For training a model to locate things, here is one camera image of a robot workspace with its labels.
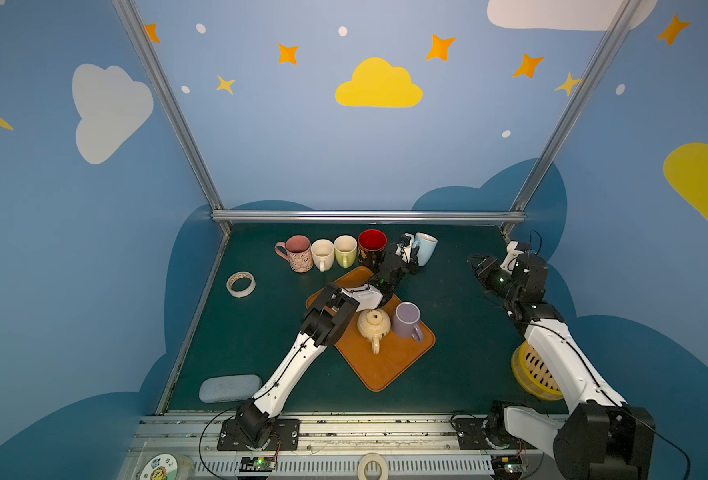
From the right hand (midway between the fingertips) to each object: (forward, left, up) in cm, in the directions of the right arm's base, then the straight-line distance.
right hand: (475, 255), depth 81 cm
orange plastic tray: (-20, +20, -24) cm, 37 cm away
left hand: (+15, +12, -14) cm, 24 cm away
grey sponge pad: (-33, +67, -20) cm, 78 cm away
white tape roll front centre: (-46, +27, -24) cm, 58 cm away
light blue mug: (+16, +9, -15) cm, 24 cm away
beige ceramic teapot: (-14, +27, -16) cm, 35 cm away
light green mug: (+12, +38, -14) cm, 42 cm away
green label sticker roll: (-51, +72, -14) cm, 89 cm away
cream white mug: (+14, +46, -18) cm, 51 cm away
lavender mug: (-13, +18, -16) cm, 27 cm away
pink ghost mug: (+9, +53, -13) cm, 56 cm away
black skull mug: (+13, +28, -14) cm, 34 cm away
